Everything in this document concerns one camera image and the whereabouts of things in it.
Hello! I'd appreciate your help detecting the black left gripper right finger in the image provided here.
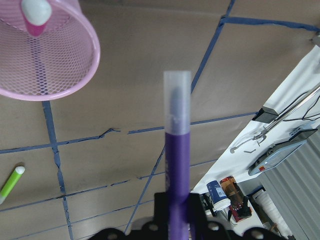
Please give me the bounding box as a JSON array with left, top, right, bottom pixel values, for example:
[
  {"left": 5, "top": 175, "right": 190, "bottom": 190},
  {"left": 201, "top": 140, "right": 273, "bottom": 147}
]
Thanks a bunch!
[{"left": 187, "top": 193, "right": 208, "bottom": 240}]

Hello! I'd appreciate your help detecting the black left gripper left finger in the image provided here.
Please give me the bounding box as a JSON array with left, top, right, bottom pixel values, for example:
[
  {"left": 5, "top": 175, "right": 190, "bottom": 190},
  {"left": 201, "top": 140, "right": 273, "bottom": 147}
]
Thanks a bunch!
[{"left": 153, "top": 192, "right": 169, "bottom": 240}]

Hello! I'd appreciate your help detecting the purple marker pen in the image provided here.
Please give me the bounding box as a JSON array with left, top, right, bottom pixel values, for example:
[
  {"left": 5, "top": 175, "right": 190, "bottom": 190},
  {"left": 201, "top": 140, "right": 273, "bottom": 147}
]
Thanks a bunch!
[{"left": 163, "top": 70, "right": 191, "bottom": 240}]

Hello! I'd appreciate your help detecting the pink marker pen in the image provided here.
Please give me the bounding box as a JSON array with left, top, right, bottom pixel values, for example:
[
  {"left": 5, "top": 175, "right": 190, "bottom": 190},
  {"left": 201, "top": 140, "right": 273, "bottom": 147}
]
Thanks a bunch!
[{"left": 20, "top": 0, "right": 52, "bottom": 37}]

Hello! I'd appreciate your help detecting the pink mesh cup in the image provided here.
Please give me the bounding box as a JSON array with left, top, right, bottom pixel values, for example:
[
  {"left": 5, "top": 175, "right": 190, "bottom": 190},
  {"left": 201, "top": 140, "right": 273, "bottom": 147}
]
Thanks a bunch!
[{"left": 0, "top": 0, "right": 101, "bottom": 101}]

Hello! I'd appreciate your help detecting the blue white canister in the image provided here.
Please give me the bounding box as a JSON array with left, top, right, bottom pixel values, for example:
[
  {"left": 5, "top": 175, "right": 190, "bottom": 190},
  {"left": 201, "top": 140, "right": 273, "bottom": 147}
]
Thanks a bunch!
[{"left": 206, "top": 180, "right": 231, "bottom": 211}]

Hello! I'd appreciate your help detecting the grey teach pendant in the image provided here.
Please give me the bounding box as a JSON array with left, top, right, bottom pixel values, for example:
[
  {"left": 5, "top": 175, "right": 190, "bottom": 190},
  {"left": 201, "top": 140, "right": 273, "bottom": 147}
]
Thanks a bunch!
[{"left": 247, "top": 126, "right": 318, "bottom": 176}]

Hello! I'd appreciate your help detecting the green marker pen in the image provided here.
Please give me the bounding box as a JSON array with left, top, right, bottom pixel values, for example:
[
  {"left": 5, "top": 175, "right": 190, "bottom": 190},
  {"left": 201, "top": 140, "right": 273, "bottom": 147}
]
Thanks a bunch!
[{"left": 0, "top": 166, "right": 25, "bottom": 205}]

